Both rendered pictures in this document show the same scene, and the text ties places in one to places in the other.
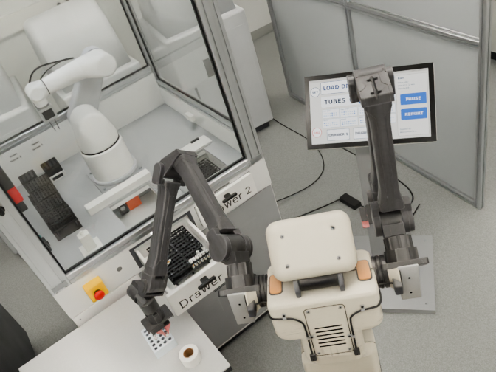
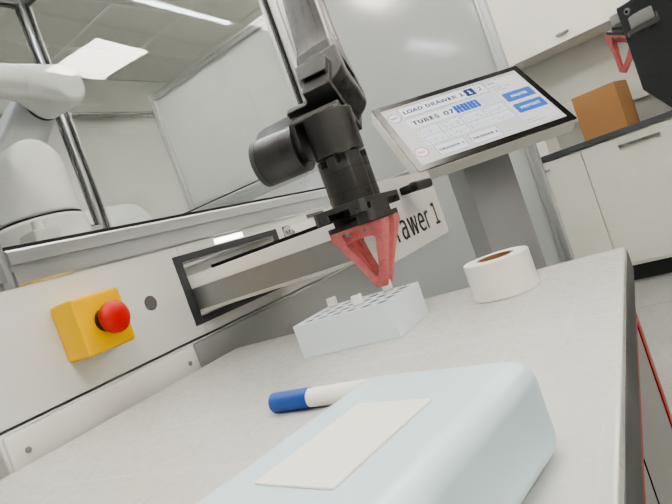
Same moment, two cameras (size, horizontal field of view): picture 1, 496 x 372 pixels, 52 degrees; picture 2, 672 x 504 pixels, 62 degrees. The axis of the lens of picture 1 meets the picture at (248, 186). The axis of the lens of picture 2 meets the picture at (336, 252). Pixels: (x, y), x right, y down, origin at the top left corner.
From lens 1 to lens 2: 175 cm
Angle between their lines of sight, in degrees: 50
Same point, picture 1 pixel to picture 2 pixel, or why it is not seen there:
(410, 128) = (537, 116)
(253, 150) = not seen: hidden behind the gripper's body
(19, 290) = not seen: outside the picture
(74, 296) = (21, 340)
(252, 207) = (363, 283)
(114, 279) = (137, 330)
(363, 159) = (486, 207)
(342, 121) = (448, 133)
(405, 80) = (498, 84)
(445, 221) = not seen: hidden behind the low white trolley
